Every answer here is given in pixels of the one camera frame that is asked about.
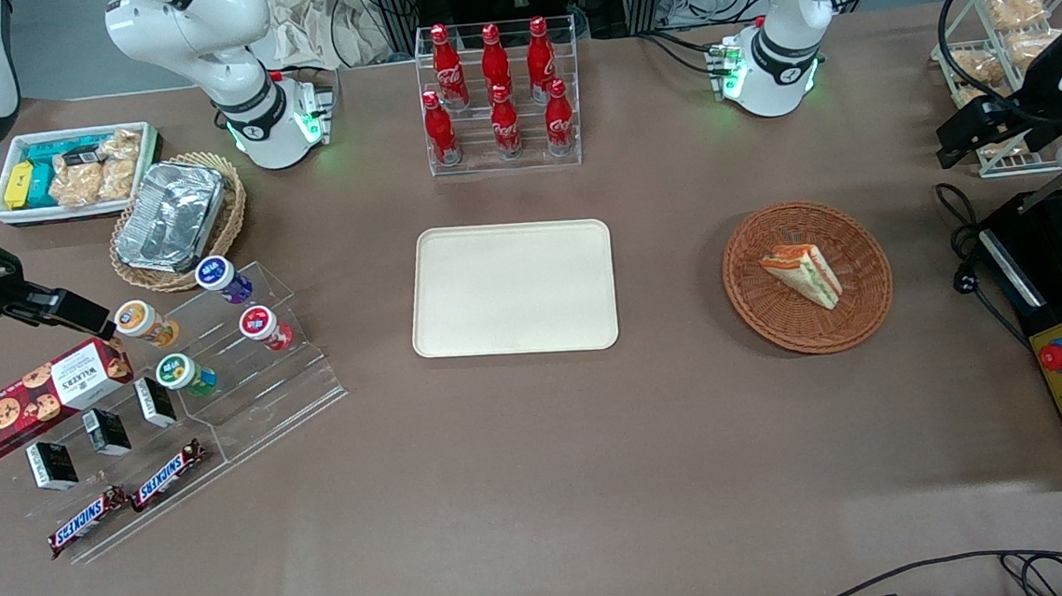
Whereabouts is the Snickers bar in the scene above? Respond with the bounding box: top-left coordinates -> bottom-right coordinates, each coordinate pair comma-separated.
126,437 -> 209,513
45,484 -> 134,561

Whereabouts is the white wire rack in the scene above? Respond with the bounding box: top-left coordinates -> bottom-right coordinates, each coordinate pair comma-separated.
928,0 -> 1062,182

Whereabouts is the red tartan cookie box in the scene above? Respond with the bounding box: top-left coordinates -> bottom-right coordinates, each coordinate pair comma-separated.
0,334 -> 141,463

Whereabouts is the clear acrylic bottle rack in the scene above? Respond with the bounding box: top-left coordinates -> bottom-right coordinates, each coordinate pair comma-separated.
412,13 -> 586,177

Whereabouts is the aluminium foil tray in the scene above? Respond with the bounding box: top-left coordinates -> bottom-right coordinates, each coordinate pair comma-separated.
109,158 -> 233,277

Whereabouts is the clear bag of crackers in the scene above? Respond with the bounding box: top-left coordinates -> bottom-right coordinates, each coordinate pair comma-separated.
97,156 -> 140,201
48,150 -> 106,209
99,127 -> 144,162

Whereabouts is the red yogurt bottle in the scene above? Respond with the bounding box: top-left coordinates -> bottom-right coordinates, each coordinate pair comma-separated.
238,302 -> 296,354

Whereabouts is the crumpled paper bag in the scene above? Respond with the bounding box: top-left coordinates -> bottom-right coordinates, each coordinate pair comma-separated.
263,0 -> 394,75

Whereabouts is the purple yogurt bottle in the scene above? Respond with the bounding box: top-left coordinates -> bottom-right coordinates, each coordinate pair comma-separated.
194,252 -> 255,308

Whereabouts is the triangular sandwich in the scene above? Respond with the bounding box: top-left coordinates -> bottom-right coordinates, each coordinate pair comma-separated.
757,241 -> 845,315

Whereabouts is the white plastic bin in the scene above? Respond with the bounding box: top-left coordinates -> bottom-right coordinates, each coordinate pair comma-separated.
0,120 -> 166,229

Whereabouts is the teal snack box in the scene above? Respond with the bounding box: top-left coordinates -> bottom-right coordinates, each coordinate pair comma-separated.
23,136 -> 109,209

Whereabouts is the black power cable with plug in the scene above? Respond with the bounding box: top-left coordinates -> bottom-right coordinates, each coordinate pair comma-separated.
934,178 -> 1031,354

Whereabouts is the small black box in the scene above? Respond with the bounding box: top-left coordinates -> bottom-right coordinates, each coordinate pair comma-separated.
25,439 -> 80,493
81,406 -> 132,459
132,373 -> 178,430

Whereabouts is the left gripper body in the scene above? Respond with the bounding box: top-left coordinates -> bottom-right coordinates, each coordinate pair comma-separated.
1003,27 -> 1062,153

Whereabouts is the brown wicker basket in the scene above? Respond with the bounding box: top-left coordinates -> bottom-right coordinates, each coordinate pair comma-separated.
717,195 -> 898,362

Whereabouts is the yellow snack box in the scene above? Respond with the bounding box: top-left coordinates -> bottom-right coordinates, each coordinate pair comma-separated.
2,160 -> 37,210

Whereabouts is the green yogurt bottle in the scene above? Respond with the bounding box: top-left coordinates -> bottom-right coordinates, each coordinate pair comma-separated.
155,351 -> 219,401

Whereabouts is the black machine with yellow panel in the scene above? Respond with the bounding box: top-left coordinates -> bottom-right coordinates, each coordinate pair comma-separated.
972,188 -> 1062,497

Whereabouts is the cream plastic tray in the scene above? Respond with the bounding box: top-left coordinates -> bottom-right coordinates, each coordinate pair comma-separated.
404,215 -> 621,363

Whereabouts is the orange yogurt bottle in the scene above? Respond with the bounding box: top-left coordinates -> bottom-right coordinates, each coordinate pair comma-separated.
113,298 -> 182,353

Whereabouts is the light wicker basket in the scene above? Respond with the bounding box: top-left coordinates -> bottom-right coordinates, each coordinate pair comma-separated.
103,149 -> 254,298

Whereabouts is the thin black cable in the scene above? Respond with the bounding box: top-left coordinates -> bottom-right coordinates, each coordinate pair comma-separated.
783,544 -> 1062,596

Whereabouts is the red cola bottle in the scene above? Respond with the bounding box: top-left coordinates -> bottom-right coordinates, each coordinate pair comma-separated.
525,15 -> 559,104
430,22 -> 468,111
422,90 -> 462,168
479,23 -> 515,105
542,77 -> 576,156
489,84 -> 523,159

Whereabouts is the clear acrylic stepped display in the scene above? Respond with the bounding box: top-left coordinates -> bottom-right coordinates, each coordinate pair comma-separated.
0,254 -> 360,572

